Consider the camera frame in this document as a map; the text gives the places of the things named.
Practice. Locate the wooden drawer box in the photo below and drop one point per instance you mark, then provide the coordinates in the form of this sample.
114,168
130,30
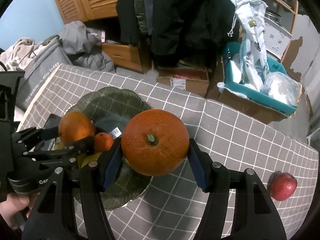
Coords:
125,55

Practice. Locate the grey checked tablecloth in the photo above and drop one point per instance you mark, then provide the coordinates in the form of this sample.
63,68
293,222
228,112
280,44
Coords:
225,142

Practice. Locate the large orange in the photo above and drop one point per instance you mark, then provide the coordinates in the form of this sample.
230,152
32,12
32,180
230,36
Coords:
155,142

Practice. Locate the person's left hand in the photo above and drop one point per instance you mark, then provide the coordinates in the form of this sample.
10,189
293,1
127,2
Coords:
12,210

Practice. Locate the grey fabric bag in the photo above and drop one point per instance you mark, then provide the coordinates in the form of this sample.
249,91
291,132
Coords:
42,72

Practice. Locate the wooden shelf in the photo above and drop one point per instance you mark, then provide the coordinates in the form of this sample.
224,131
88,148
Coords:
293,12

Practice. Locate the medium orange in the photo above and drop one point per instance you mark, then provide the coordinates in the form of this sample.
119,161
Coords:
75,127

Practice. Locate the grey jacket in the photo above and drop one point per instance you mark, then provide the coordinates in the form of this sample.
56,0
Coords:
82,45

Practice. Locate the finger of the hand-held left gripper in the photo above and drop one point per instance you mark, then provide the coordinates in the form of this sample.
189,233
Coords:
37,135
62,153

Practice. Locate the teal box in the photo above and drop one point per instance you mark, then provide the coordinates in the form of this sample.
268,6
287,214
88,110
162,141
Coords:
250,91

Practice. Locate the olive hanging jacket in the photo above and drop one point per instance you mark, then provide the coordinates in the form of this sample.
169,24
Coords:
143,5

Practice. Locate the large black hanging coat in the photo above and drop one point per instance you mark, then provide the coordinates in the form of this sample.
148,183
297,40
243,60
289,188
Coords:
195,17

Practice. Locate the flat cardboard box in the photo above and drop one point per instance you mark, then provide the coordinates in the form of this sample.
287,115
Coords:
185,77

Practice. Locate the yellow-green pear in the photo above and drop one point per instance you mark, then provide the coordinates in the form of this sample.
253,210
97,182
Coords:
90,158

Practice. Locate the tall white plastic bag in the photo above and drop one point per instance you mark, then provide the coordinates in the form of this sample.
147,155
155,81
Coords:
252,42

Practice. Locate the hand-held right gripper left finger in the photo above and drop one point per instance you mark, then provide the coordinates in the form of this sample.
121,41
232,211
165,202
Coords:
112,166

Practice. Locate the light red apple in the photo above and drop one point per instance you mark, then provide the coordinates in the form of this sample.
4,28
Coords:
282,186

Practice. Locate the large cardboard box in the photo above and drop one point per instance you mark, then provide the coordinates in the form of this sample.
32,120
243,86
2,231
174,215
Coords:
252,110

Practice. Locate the small tangerine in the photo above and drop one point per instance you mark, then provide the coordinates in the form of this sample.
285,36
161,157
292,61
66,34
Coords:
103,142

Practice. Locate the green glass plate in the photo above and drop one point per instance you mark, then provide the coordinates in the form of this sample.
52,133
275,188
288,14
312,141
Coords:
112,110

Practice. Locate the dark hanging jacket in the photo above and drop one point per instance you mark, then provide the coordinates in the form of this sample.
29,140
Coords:
127,10

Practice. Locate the clear plastic bag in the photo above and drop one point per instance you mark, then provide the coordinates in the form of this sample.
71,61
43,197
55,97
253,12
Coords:
281,87

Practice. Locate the white patterned box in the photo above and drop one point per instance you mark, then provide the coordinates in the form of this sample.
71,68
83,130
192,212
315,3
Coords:
277,38

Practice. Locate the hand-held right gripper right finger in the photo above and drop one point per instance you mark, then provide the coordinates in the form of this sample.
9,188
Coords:
197,166

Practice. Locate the beige cloth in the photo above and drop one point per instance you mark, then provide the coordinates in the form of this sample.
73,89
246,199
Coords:
20,50

